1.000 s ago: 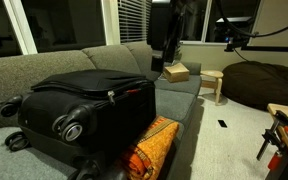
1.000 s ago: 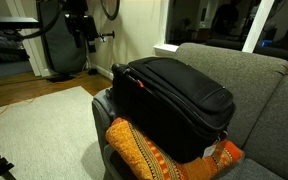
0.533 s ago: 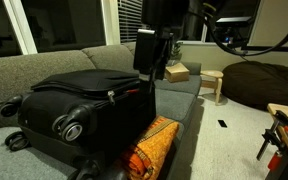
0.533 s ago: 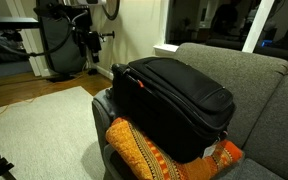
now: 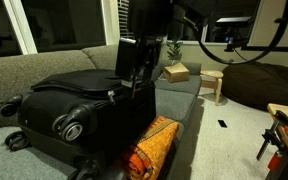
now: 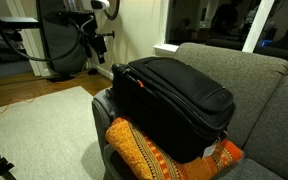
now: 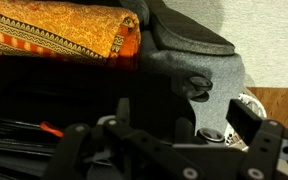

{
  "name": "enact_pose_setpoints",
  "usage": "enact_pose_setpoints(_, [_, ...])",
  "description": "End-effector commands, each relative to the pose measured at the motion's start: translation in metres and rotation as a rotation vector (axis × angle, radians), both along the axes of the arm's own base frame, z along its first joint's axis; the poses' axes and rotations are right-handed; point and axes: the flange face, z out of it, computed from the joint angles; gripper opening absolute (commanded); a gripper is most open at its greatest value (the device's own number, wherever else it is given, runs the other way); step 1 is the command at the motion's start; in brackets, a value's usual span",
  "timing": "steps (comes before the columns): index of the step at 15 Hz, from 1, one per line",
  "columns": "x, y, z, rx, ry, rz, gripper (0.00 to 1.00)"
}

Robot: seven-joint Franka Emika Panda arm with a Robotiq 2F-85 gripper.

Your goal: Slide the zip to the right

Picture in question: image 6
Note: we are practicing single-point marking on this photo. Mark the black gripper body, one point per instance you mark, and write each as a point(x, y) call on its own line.
point(92, 31)

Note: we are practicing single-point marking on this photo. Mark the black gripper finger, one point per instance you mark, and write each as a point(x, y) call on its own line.
point(88, 50)
point(101, 55)

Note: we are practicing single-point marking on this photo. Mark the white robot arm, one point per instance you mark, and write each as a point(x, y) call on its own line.
point(100, 4)

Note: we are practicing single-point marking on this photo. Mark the orange zip pull tab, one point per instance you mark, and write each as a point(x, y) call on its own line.
point(140, 83)

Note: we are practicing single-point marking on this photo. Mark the dark garment bag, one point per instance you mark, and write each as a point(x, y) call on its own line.
point(62, 63)

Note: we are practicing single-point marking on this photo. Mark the round black-framed mirror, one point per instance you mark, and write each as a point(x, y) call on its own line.
point(115, 10)

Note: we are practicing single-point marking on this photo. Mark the white window sill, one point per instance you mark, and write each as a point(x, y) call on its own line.
point(165, 48)

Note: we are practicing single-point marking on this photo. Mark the black shelf board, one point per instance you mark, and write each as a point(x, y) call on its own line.
point(17, 22)

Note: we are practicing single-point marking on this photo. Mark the black wheeled suitcase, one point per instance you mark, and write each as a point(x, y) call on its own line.
point(170, 110)

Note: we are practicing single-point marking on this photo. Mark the cream floor rug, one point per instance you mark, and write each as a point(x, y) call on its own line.
point(44, 133)

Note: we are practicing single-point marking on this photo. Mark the white luggage tag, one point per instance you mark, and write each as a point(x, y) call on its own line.
point(210, 150)

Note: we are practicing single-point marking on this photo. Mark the grey fabric sofa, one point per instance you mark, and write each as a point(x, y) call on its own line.
point(250, 76)

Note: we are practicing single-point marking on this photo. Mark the black wall hook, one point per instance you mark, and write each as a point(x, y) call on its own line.
point(110, 34)

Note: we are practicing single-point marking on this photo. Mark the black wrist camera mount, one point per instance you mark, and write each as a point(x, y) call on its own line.
point(70, 17)

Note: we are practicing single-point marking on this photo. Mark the white window post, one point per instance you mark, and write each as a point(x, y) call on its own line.
point(257, 26)

